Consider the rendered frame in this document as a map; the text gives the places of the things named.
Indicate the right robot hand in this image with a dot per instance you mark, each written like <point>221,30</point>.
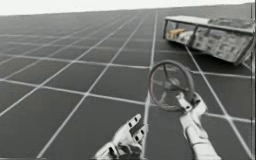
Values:
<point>193,107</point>

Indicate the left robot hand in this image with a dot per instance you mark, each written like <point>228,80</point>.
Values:
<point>126,136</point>

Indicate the dark steering wheel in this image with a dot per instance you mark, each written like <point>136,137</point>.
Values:
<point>170,83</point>

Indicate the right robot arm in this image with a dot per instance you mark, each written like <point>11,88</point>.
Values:
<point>198,140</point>

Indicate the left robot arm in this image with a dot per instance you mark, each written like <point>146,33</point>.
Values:
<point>104,152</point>

